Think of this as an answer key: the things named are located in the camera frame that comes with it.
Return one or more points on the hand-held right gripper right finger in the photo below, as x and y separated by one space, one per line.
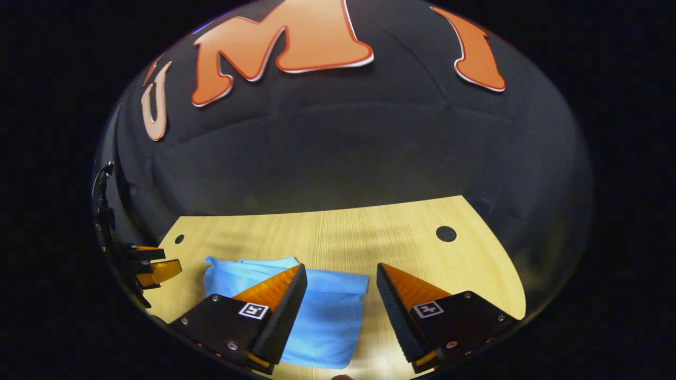
398 322

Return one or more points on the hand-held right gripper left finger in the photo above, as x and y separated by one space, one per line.
288 316

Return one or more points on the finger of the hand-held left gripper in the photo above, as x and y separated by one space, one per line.
145 254
158 272

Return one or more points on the light blue T-shirt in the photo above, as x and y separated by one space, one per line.
327 316

